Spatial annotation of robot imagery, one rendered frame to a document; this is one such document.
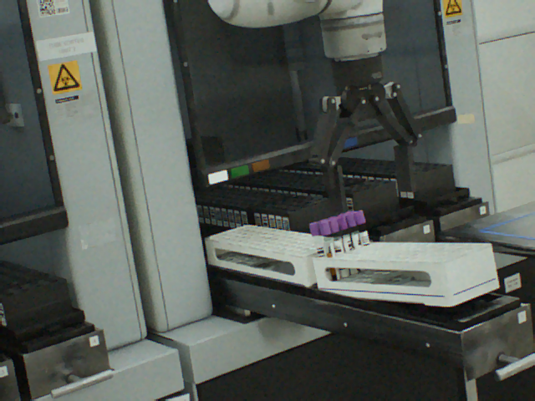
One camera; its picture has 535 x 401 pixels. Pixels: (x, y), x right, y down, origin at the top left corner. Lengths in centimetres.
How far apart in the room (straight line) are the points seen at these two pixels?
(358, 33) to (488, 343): 46
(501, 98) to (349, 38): 246
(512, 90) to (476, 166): 173
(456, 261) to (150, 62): 64
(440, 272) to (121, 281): 59
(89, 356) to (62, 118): 38
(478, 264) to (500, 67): 249
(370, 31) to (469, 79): 76
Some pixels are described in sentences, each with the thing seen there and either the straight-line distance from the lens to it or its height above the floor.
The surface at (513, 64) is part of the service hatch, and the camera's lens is 409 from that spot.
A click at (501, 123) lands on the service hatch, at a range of 404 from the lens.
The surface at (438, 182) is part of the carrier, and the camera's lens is 228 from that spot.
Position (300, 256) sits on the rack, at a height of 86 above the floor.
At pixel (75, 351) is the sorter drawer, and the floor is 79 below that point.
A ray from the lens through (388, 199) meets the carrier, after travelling 219.
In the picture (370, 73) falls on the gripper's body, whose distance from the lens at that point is 162.
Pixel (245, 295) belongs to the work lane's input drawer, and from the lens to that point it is 191.
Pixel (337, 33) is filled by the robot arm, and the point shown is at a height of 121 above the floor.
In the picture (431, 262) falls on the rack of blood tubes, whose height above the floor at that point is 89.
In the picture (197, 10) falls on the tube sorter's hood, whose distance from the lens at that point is 193.
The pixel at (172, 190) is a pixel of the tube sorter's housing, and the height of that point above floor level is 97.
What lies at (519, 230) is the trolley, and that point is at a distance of 196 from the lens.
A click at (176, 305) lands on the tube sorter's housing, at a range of 195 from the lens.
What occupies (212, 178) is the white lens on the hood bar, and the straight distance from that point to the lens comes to 193.
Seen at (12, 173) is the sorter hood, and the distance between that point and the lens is 177.
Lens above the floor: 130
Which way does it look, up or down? 11 degrees down
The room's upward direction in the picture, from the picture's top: 9 degrees counter-clockwise
